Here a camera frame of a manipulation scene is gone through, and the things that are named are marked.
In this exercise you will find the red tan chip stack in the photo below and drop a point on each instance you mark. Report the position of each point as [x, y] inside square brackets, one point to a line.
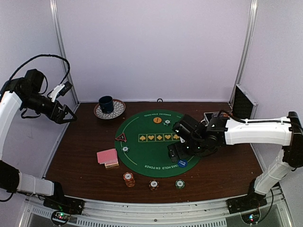
[129, 179]

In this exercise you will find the red-backed playing card deck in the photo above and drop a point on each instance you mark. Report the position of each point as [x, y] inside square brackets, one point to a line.
[108, 158]

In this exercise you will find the aluminium poker chip case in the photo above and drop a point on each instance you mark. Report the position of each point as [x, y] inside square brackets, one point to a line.
[242, 104]

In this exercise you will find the dark blue mug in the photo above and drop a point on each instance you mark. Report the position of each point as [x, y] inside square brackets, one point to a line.
[106, 104]

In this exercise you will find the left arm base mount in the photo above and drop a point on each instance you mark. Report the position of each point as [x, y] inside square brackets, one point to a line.
[63, 210]

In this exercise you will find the red triangular dealer button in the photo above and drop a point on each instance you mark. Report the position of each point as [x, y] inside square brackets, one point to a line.
[121, 137]

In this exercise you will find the left aluminium frame post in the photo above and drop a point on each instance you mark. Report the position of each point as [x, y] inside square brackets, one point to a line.
[58, 32]

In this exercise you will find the orange big blind button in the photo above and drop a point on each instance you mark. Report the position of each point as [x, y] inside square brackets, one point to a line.
[157, 120]

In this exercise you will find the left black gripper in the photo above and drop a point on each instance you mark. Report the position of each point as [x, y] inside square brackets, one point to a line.
[58, 117]

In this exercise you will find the right aluminium frame post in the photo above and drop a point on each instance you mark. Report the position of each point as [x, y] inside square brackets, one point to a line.
[246, 47]

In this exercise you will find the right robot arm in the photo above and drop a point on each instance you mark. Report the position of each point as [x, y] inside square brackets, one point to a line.
[202, 138]

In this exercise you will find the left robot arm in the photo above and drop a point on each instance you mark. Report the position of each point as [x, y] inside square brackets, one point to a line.
[19, 95]

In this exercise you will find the blue small blind button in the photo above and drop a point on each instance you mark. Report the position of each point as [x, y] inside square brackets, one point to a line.
[183, 163]

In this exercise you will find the round green poker mat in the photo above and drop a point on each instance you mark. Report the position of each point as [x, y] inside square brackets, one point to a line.
[148, 143]

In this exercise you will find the floral patterned saucer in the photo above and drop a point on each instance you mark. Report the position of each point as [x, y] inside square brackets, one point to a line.
[119, 108]

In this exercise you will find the aluminium front rail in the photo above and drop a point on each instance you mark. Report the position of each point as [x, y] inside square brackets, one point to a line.
[211, 213]

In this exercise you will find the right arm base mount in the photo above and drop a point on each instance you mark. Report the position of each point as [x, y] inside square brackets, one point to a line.
[249, 209]

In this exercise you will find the green 20 chip stack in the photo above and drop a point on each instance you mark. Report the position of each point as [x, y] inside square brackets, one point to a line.
[180, 184]

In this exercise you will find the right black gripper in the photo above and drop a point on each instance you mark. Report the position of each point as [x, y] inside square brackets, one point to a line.
[181, 154]

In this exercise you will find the aluminium frame post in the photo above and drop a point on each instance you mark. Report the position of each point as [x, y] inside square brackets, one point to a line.
[58, 32]
[246, 47]

